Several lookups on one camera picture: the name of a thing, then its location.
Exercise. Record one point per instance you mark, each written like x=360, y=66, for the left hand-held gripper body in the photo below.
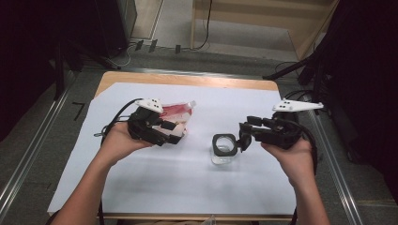
x=142, y=125

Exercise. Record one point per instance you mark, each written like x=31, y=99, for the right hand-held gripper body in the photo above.
x=281, y=131

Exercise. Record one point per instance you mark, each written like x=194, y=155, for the red and white pouch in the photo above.
x=176, y=114

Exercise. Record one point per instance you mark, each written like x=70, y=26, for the person's left hand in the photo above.
x=122, y=143

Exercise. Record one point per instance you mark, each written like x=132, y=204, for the person's right hand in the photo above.
x=292, y=159

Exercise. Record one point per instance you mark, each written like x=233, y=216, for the wooden table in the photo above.
x=187, y=79

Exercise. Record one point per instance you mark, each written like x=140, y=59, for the black tripod stand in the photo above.
x=306, y=68

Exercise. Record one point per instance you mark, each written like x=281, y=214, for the black stand with legs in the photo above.
x=62, y=68

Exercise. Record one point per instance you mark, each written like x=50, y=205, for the black cabinet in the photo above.
x=115, y=25

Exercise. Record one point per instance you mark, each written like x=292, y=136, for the metal floor rail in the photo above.
x=34, y=140
x=336, y=175
x=187, y=72

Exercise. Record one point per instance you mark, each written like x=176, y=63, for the light wooden frame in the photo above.
x=250, y=28

